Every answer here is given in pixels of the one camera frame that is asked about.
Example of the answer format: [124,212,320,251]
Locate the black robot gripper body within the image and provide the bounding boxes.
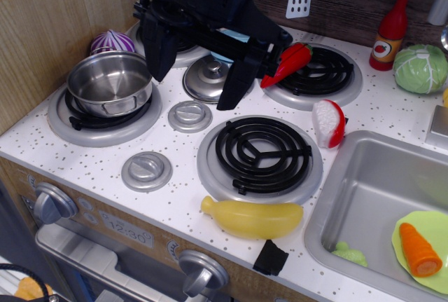
[134,0,292,75]

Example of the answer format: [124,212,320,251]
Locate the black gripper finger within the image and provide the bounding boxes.
[141,12,179,82]
[216,57,262,111]

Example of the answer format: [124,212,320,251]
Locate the red toy chili pepper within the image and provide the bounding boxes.
[260,43,313,88]

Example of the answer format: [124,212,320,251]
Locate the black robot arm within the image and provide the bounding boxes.
[134,0,293,111]

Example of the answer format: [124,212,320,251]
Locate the small steel pan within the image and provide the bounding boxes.
[66,50,153,118]

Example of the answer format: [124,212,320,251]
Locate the light blue bowl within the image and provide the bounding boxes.
[211,28,249,64]

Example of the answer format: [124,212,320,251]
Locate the steel pot lid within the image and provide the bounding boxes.
[183,55,231,104]

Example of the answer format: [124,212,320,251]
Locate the purple toy onion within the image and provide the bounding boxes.
[90,29,135,55]

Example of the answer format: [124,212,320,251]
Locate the upper grey stovetop knob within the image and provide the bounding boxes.
[168,100,213,133]

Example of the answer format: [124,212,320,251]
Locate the grey stovetop knob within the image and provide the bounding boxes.
[121,151,173,192]
[168,100,213,133]

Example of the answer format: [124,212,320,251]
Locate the back right stove burner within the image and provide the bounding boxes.
[264,43,363,111]

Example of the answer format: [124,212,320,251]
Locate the front right stove burner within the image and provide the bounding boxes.
[197,116,323,204]

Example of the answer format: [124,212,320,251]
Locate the red white radish slice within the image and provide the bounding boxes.
[311,99,346,149]

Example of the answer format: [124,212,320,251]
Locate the front left stove burner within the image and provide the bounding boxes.
[48,85,162,148]

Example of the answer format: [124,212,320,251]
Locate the lower grey stovetop knob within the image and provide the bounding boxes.
[121,151,173,192]

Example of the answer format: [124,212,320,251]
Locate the yellow toy banana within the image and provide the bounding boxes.
[201,196,304,240]

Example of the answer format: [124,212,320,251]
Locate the red ketchup bottle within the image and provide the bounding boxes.
[369,0,409,71]

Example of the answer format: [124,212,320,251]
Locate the silver sink basin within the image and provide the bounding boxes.
[304,131,447,301]

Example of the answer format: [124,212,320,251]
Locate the green toy cabbage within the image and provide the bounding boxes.
[393,44,447,94]

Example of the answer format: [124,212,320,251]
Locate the oven clock display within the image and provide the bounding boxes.
[99,210,154,249]

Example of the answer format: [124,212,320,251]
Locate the left silver oven dial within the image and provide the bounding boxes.
[34,182,78,224]

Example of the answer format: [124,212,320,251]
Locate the silver oven dial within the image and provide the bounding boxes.
[34,182,78,224]
[178,249,230,298]

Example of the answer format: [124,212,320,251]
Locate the green toy vegetable piece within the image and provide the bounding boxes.
[332,241,368,268]

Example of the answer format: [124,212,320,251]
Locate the right silver oven dial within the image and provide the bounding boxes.
[178,249,230,298]

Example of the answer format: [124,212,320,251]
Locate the light green plate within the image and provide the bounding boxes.
[391,211,447,295]

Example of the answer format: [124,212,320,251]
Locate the orange toy carrot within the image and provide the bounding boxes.
[399,223,442,277]

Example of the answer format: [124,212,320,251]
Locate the orange object bottom left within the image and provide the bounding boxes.
[14,277,44,301]

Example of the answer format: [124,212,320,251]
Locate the silver oven door handle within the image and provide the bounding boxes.
[36,224,199,301]

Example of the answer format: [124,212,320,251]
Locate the black cable bottom left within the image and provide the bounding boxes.
[0,263,53,302]

